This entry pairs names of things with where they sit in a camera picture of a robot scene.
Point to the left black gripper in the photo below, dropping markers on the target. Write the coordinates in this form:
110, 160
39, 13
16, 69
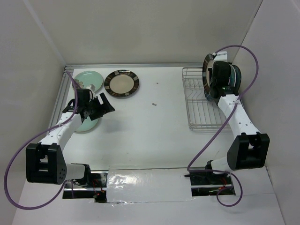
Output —
106, 107

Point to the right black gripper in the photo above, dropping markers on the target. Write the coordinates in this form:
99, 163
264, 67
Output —
209, 94

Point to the dark teal plate front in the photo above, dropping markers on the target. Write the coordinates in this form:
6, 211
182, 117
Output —
238, 77

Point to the black rim beige plate front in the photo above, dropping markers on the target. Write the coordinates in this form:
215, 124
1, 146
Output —
207, 79

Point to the black rim beige plate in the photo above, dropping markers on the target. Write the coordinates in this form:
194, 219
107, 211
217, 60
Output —
207, 79
121, 83

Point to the red teal plate front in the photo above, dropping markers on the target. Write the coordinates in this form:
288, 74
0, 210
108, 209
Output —
233, 77

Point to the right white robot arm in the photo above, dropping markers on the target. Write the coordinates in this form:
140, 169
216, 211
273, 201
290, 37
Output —
250, 146

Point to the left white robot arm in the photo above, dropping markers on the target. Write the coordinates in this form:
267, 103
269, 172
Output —
45, 162

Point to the mint floral plate front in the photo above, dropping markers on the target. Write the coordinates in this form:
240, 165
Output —
87, 125

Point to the mint floral plate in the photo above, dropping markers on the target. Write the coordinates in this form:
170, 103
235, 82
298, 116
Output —
86, 78
87, 125

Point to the black rim beige plate back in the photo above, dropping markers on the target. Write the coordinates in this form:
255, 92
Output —
121, 83

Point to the mint floral plate back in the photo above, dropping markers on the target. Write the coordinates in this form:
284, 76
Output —
86, 78

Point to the white tape sheet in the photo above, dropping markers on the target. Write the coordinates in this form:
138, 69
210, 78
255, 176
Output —
148, 186

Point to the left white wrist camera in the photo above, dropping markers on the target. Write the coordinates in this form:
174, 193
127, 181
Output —
91, 89

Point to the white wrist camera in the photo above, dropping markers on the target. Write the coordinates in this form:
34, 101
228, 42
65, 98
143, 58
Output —
220, 56
91, 89

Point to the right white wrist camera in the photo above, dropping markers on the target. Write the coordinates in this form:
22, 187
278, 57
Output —
220, 56

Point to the metal wire dish rack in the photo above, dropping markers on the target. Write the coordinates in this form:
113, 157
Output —
202, 115

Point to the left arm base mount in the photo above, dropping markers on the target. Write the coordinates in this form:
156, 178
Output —
93, 188

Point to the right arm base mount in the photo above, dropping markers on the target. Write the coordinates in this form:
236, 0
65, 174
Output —
208, 183

